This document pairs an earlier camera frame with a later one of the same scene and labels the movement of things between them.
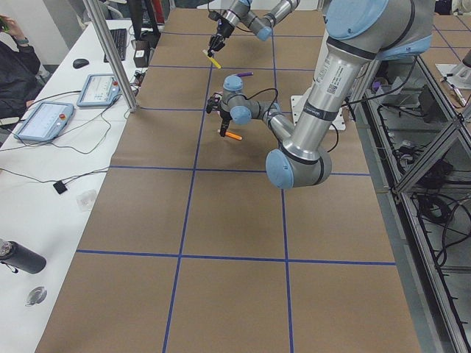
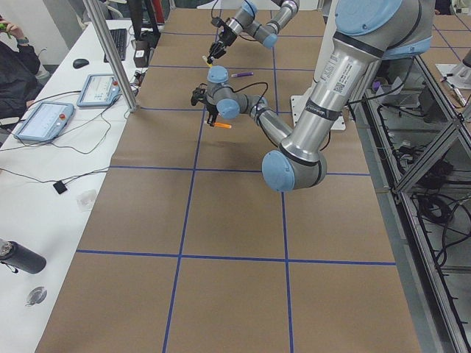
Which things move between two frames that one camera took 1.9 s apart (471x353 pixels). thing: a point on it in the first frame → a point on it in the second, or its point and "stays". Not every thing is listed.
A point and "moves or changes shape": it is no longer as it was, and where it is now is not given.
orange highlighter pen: x=233 y=135 moves or changes shape
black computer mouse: x=78 y=63 stays
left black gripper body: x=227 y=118 → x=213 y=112
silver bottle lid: x=36 y=296 stays
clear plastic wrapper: x=85 y=199 stays
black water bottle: x=15 y=256 stays
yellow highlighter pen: x=206 y=54 moves or changes shape
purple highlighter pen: x=245 y=73 stays
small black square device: x=60 y=187 stays
